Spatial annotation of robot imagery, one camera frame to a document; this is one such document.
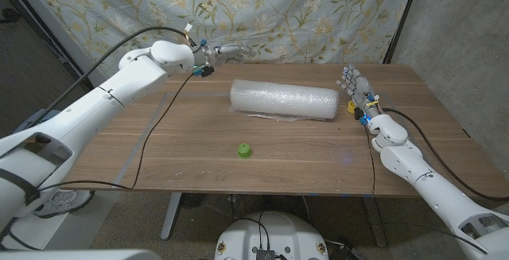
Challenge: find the floral printed backdrop cloth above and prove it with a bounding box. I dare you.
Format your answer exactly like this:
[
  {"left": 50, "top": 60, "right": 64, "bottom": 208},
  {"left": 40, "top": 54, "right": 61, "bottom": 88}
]
[{"left": 21, "top": 0, "right": 421, "bottom": 92}]

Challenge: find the white table leg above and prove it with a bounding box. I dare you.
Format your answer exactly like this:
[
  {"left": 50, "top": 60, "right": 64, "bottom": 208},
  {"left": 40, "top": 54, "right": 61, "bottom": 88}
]
[{"left": 160, "top": 192, "right": 184, "bottom": 241}]

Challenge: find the black backdrop stand pole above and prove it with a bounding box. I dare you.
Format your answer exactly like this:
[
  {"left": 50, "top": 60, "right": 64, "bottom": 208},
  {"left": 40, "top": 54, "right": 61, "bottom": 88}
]
[{"left": 382, "top": 0, "right": 423, "bottom": 65}]

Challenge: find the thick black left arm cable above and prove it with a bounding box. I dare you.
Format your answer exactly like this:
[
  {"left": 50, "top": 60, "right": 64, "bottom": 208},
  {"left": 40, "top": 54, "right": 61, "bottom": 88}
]
[{"left": 29, "top": 25, "right": 196, "bottom": 128}]

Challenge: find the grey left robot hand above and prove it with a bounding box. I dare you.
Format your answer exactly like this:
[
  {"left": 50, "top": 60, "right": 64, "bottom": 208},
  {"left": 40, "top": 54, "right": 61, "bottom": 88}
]
[{"left": 194, "top": 43, "right": 256, "bottom": 68}]

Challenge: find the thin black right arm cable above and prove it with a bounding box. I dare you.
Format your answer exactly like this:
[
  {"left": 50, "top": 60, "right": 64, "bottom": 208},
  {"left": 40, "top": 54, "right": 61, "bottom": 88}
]
[{"left": 364, "top": 125, "right": 377, "bottom": 197}]

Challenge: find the clear bubble wrap roll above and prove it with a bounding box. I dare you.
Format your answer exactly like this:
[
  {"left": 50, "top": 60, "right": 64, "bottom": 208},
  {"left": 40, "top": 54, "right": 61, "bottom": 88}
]
[{"left": 229, "top": 78, "right": 340, "bottom": 122}]

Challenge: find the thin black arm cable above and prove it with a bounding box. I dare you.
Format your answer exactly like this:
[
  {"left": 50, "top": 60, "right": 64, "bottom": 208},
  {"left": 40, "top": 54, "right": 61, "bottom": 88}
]
[
  {"left": 37, "top": 72, "right": 196, "bottom": 192},
  {"left": 364, "top": 125, "right": 377, "bottom": 197}
]

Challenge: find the black wall fixture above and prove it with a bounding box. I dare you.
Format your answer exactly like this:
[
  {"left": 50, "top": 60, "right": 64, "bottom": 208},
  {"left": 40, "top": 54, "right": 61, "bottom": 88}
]
[{"left": 0, "top": 8, "right": 23, "bottom": 25}]

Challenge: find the grey corner post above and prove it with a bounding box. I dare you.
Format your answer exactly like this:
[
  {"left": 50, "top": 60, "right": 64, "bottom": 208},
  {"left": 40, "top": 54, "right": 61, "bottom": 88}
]
[{"left": 6, "top": 0, "right": 107, "bottom": 88}]

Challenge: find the white robot torso edge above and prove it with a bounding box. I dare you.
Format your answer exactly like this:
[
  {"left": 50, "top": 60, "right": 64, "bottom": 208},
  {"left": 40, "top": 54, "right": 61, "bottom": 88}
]
[{"left": 0, "top": 249, "right": 162, "bottom": 260}]

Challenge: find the green bottle cap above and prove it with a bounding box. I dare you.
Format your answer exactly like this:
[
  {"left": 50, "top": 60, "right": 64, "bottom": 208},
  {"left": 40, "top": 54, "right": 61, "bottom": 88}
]
[{"left": 237, "top": 142, "right": 253, "bottom": 160}]

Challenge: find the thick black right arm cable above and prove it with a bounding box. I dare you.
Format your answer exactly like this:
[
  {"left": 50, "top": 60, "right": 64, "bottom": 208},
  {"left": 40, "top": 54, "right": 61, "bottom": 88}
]
[{"left": 382, "top": 107, "right": 509, "bottom": 204}]

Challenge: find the black power brick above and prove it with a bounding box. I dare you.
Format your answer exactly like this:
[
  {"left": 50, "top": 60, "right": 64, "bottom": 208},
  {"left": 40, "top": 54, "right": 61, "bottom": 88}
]
[{"left": 328, "top": 240, "right": 361, "bottom": 260}]

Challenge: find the white domed robot base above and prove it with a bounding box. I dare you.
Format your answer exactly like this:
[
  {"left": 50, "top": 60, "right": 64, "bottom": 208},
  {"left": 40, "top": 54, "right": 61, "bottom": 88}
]
[{"left": 214, "top": 211, "right": 330, "bottom": 260}]

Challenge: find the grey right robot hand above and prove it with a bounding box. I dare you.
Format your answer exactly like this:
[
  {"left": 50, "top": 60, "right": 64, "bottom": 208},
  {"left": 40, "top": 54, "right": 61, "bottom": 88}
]
[{"left": 336, "top": 64, "right": 382, "bottom": 120}]

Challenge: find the grey hub box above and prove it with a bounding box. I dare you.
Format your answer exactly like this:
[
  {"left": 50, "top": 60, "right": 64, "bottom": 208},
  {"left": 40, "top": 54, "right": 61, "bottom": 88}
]
[{"left": 255, "top": 247, "right": 276, "bottom": 260}]

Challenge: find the grey sneaker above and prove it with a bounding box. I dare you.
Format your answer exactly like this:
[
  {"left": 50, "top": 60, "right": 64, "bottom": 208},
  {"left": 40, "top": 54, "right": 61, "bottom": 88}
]
[{"left": 33, "top": 189, "right": 95, "bottom": 219}]

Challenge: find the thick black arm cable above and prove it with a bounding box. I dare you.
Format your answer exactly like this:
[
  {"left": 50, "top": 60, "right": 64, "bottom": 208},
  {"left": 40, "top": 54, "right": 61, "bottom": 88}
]
[
  {"left": 382, "top": 107, "right": 509, "bottom": 204},
  {"left": 29, "top": 25, "right": 196, "bottom": 128}
]

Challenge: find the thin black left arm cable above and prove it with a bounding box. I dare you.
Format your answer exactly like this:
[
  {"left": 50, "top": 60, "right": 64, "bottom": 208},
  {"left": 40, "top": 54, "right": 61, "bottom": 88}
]
[{"left": 37, "top": 72, "right": 196, "bottom": 192}]

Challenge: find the grey table leg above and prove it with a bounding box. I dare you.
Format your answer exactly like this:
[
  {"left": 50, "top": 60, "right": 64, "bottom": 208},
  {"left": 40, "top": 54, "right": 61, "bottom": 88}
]
[{"left": 362, "top": 196, "right": 389, "bottom": 249}]

